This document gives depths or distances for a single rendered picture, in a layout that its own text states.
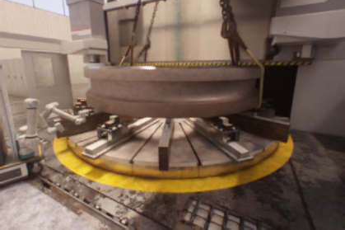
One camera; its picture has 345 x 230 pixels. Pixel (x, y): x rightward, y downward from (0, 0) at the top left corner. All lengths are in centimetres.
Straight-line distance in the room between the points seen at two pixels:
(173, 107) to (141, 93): 68
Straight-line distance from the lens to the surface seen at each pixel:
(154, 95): 302
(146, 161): 274
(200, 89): 306
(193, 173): 286
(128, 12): 749
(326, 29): 368
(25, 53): 688
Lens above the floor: 176
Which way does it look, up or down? 12 degrees down
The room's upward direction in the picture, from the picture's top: straight up
